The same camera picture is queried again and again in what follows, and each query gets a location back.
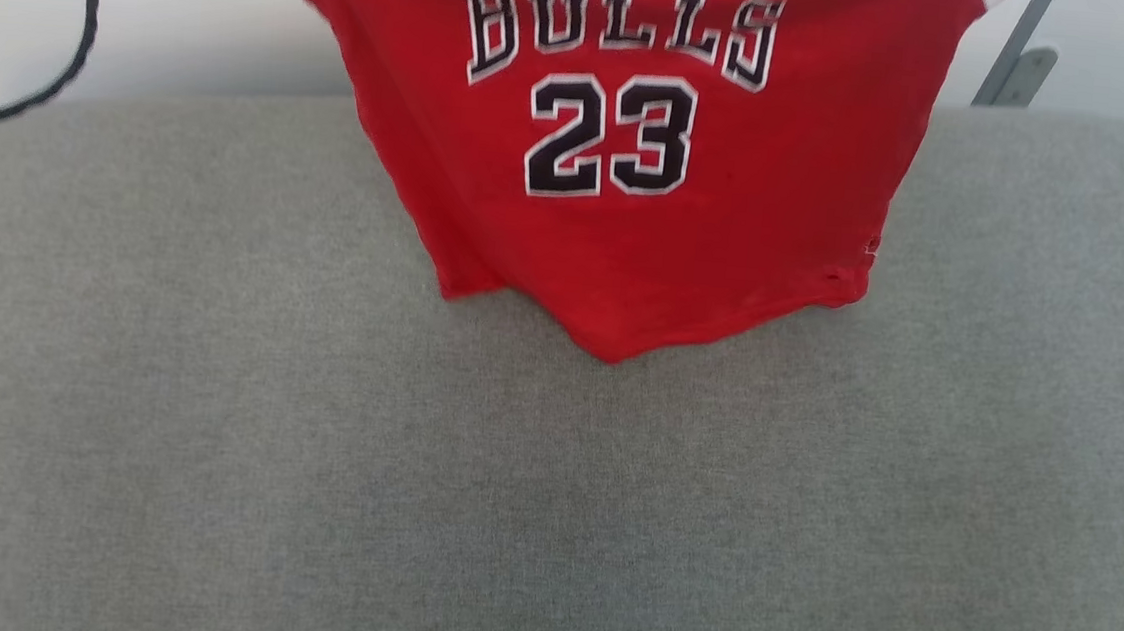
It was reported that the red Bulls 23 jersey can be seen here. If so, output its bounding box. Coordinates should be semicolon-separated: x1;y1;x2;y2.
145;0;1014;395

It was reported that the grey fabric sofa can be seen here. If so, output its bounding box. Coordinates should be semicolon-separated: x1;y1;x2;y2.
0;29;1124;631

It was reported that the grey metal bracket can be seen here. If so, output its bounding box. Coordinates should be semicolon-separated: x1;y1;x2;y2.
973;0;1064;115

